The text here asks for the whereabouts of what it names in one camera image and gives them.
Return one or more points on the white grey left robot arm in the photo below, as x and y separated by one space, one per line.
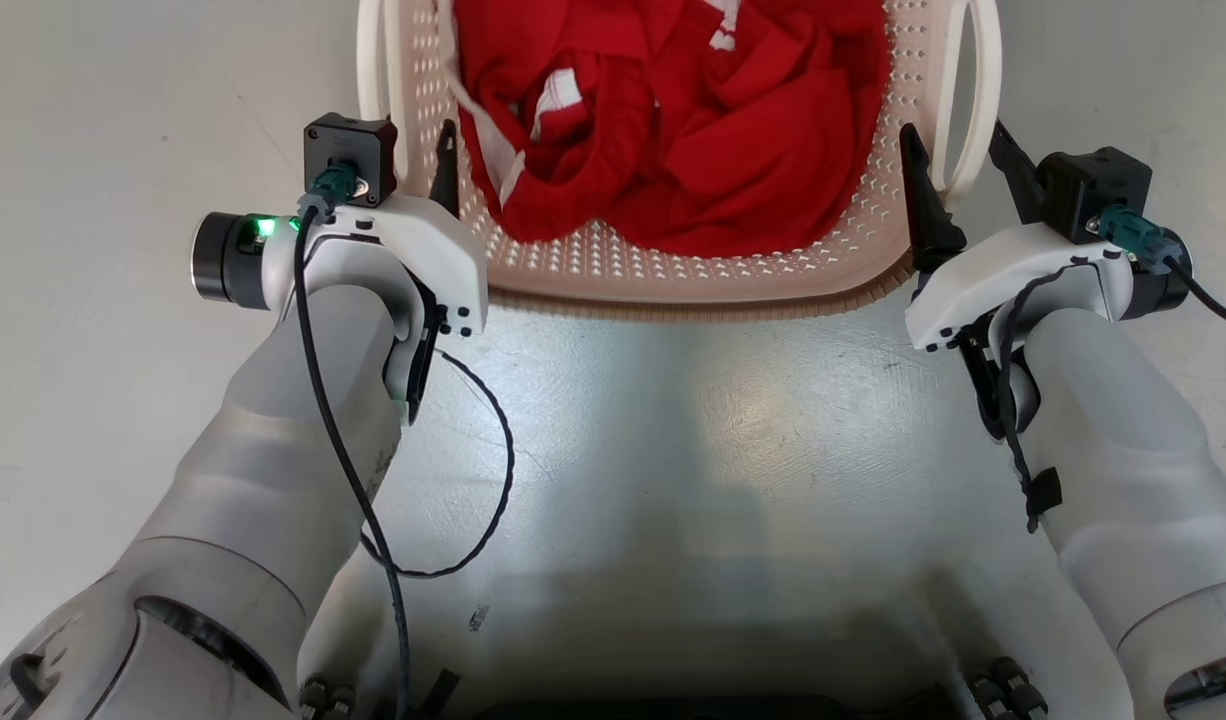
243 480

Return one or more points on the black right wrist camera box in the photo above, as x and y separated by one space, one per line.
1083 185

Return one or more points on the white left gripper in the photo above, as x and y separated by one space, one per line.
438 250

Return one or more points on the red clothes with white stripes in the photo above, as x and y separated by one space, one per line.
733 150

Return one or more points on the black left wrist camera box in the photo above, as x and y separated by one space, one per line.
348 140

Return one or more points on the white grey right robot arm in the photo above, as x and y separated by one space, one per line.
1123 470

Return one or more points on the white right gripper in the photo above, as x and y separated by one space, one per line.
993 275

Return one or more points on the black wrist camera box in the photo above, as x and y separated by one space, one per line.
1083 185
348 140

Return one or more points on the cream perforated laundry basket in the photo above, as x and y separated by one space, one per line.
673 275

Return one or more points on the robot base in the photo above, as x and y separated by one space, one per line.
1053 650

